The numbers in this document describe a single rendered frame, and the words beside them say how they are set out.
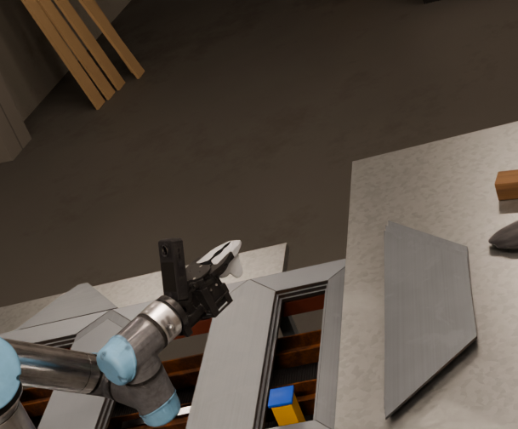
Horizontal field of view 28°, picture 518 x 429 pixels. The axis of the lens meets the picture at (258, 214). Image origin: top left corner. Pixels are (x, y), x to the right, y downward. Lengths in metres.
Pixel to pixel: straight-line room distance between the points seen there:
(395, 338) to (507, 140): 0.85
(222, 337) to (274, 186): 2.58
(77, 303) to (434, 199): 1.29
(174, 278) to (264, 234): 3.10
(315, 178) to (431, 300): 3.03
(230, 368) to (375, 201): 0.58
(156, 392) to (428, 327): 0.65
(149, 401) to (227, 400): 0.77
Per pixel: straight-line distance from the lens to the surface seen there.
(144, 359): 1.79
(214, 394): 2.62
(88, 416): 2.77
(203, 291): 1.86
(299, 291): 2.88
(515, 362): 2.10
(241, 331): 2.79
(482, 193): 2.64
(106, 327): 3.08
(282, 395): 2.46
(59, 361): 1.84
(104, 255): 5.35
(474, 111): 5.42
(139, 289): 3.38
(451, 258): 2.38
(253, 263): 3.25
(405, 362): 2.13
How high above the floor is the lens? 2.39
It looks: 28 degrees down
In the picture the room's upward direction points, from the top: 21 degrees counter-clockwise
